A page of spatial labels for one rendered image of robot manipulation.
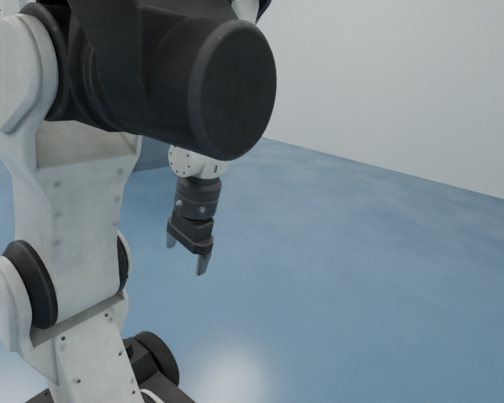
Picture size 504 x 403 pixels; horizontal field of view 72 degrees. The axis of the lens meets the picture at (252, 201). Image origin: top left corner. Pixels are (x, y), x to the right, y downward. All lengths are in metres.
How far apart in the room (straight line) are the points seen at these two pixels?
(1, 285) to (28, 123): 0.26
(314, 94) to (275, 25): 1.03
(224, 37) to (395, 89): 4.04
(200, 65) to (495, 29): 4.01
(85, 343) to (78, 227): 0.23
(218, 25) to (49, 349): 0.55
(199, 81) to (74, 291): 0.42
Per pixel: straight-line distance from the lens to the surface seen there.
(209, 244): 0.72
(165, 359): 1.08
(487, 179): 4.24
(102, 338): 0.70
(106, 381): 0.71
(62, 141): 0.51
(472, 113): 4.17
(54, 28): 0.39
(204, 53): 0.26
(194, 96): 0.26
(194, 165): 0.60
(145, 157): 3.10
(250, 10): 0.59
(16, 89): 0.41
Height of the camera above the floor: 0.96
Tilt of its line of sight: 22 degrees down
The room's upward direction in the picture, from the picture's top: 7 degrees clockwise
